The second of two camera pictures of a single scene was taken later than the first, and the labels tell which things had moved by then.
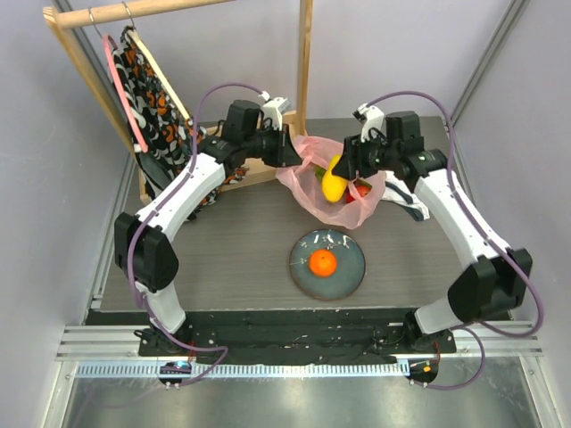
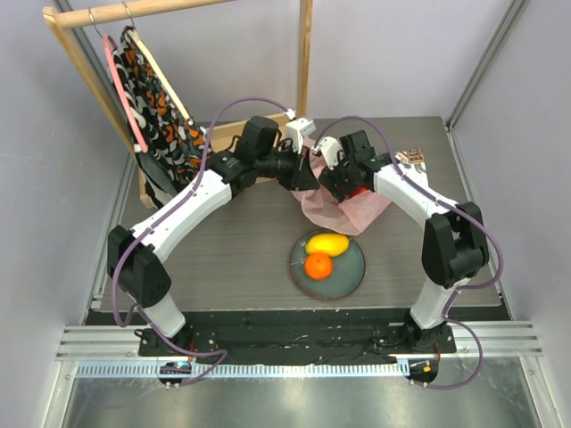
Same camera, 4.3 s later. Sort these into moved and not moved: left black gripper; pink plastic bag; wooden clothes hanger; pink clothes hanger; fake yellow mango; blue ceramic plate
Moved: left black gripper; pink plastic bag; fake yellow mango
Not moved: wooden clothes hanger; pink clothes hanger; blue ceramic plate
